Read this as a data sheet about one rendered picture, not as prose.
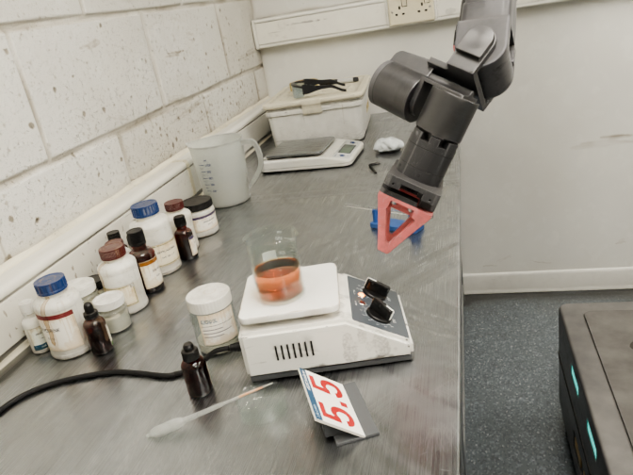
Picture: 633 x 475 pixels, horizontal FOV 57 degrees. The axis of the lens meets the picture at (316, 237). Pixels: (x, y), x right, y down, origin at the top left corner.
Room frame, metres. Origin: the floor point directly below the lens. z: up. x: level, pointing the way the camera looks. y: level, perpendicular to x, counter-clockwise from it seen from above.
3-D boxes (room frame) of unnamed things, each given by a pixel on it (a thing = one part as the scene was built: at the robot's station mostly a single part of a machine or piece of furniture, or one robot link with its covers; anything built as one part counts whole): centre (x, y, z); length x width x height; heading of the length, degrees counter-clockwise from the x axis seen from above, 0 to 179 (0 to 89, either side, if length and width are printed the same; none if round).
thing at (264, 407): (0.53, 0.09, 0.76); 0.06 x 0.06 x 0.02
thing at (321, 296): (0.64, 0.04, 0.83); 0.12 x 0.12 x 0.01; 86
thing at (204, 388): (0.59, 0.17, 0.79); 0.03 x 0.03 x 0.07
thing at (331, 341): (0.64, 0.02, 0.79); 0.22 x 0.13 x 0.08; 86
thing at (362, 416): (0.50, 0.01, 0.77); 0.09 x 0.06 x 0.04; 9
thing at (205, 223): (1.15, 0.23, 0.79); 0.07 x 0.07 x 0.07
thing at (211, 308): (0.69, 0.15, 0.79); 0.06 x 0.06 x 0.08
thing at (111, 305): (0.79, 0.32, 0.78); 0.05 x 0.05 x 0.05
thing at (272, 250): (0.63, 0.05, 0.88); 0.07 x 0.06 x 0.08; 58
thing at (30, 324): (0.77, 0.43, 0.79); 0.03 x 0.03 x 0.08
